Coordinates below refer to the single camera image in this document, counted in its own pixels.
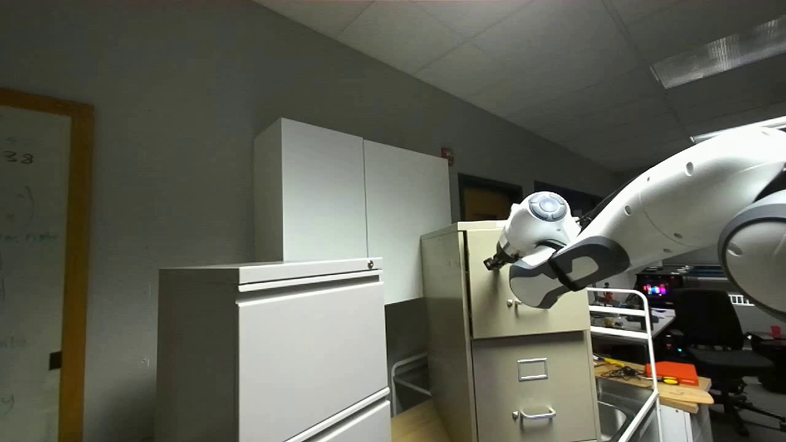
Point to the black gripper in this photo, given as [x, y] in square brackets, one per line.
[497, 262]

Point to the beige filing cabinet drawer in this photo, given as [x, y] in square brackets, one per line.
[492, 304]

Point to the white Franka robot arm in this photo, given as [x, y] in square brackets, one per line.
[695, 197]

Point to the beige drawer with label holder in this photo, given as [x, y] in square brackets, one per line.
[535, 383]

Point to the beige metal filing cabinet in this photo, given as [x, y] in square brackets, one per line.
[442, 328]

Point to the tall two-door storage cabinet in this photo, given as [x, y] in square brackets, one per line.
[328, 188]

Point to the orange tool case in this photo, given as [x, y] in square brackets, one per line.
[676, 372]

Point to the black office chair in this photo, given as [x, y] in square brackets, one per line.
[712, 328]

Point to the gray lateral file cabinet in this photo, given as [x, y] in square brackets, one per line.
[271, 351]

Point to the fluorescent ceiling light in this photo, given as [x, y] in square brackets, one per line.
[721, 49]

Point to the wood-framed whiteboard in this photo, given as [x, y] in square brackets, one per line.
[40, 262]

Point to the white metal rack frame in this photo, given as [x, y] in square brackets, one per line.
[652, 351]

